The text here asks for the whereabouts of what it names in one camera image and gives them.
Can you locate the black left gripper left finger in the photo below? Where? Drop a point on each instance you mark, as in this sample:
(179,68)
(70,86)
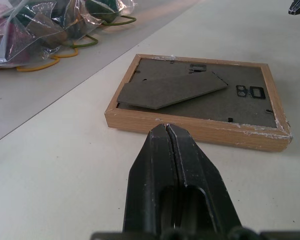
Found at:
(150,175)

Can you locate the yellow rubber band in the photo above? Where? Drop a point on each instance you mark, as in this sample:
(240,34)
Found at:
(43,63)

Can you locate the wooden picture frame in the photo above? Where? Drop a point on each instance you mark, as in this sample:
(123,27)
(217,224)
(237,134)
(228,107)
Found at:
(197,105)

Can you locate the green rubber band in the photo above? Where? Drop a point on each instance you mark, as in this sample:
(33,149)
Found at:
(121,21)
(86,43)

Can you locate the clear plastic bag of items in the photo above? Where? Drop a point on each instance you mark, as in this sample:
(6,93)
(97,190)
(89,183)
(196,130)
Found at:
(47,27)

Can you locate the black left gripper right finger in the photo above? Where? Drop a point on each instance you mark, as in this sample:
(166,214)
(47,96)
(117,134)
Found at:
(200,170)

